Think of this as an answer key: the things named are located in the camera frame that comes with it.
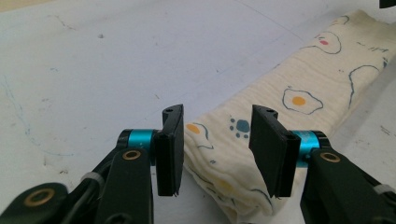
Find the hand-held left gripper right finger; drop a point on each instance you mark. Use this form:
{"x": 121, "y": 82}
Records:
{"x": 274, "y": 152}

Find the white foam board mat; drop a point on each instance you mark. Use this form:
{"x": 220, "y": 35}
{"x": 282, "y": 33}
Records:
{"x": 124, "y": 46}

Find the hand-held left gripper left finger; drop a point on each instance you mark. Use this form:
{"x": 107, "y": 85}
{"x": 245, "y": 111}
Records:
{"x": 130, "y": 186}

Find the cream egg print cloth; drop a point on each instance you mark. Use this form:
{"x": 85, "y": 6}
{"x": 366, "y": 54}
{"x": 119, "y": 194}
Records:
{"x": 311, "y": 77}

